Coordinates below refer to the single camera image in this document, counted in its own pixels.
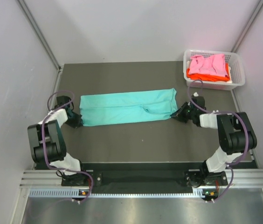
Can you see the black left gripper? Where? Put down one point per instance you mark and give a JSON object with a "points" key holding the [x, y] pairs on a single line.
{"points": [[78, 122]]}

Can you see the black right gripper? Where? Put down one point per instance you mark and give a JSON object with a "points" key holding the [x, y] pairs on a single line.
{"points": [[178, 115]]}

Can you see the teal t shirt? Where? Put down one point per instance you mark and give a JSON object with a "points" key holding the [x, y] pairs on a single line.
{"points": [[128, 107]]}

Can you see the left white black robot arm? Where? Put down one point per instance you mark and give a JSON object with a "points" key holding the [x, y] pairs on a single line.
{"points": [[47, 142]]}

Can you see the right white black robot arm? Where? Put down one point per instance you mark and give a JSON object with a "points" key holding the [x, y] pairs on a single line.
{"points": [[235, 133]]}

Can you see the orange t shirt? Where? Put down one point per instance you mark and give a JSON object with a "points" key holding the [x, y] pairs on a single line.
{"points": [[205, 77]]}

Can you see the white perforated plastic basket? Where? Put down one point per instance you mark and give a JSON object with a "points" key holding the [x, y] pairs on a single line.
{"points": [[234, 62]]}

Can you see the white t shirt in basket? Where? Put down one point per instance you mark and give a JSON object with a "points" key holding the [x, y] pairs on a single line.
{"points": [[228, 70]]}

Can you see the pink t shirt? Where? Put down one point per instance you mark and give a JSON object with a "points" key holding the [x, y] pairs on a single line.
{"points": [[212, 65]]}

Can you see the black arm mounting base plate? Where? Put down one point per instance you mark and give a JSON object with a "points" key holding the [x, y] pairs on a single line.
{"points": [[192, 174]]}

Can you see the grey slotted cable duct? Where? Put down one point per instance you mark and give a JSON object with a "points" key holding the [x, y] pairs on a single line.
{"points": [[80, 193]]}

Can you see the aluminium frame rail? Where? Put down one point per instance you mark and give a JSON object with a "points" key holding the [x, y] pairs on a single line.
{"points": [[243, 178]]}

